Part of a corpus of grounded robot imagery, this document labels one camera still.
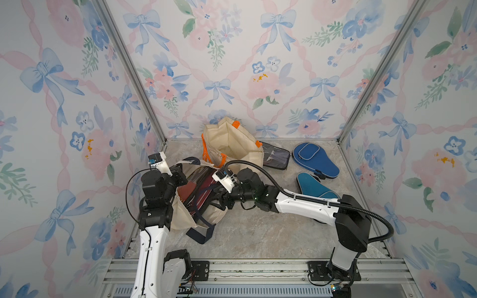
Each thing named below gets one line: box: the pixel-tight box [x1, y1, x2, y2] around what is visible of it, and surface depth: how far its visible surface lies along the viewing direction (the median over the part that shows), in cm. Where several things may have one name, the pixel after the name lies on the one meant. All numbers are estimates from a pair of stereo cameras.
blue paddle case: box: [292, 142, 340, 179], surface depth 109 cm
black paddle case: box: [260, 140, 291, 171], surface depth 112 cm
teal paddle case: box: [296, 172, 341, 199], surface depth 99 cm
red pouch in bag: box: [177, 166, 218, 217], surface depth 81 cm
